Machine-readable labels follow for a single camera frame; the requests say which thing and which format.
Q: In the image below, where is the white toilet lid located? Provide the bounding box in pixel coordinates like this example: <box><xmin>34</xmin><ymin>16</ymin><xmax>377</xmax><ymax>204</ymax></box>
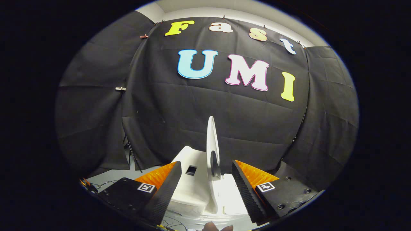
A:
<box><xmin>206</xmin><ymin>116</ymin><xmax>222</xmax><ymax>181</ymax></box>

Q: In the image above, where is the white toilet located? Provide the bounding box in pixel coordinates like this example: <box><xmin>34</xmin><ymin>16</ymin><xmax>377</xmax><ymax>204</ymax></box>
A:
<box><xmin>165</xmin><ymin>146</ymin><xmax>250</xmax><ymax>219</ymax></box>

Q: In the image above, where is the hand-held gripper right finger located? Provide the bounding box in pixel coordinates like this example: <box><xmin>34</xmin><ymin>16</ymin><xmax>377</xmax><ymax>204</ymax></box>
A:
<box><xmin>232</xmin><ymin>159</ymin><xmax>319</xmax><ymax>225</ymax></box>

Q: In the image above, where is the black backdrop cloth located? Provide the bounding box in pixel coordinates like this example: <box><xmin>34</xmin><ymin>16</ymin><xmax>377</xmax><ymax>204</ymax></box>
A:
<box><xmin>55</xmin><ymin>11</ymin><xmax>359</xmax><ymax>193</ymax></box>

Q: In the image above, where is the black tripod stand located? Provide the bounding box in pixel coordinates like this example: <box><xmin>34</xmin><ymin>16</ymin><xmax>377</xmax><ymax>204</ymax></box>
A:
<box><xmin>123</xmin><ymin>134</ymin><xmax>144</xmax><ymax>174</ymax></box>

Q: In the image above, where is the black floor cable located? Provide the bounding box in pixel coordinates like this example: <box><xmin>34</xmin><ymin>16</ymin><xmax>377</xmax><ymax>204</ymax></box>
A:
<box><xmin>80</xmin><ymin>177</ymin><xmax>118</xmax><ymax>194</ymax></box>

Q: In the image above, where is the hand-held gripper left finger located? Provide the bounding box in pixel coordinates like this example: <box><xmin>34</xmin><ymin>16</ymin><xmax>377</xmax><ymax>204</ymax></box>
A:
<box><xmin>98</xmin><ymin>161</ymin><xmax>182</xmax><ymax>226</ymax></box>

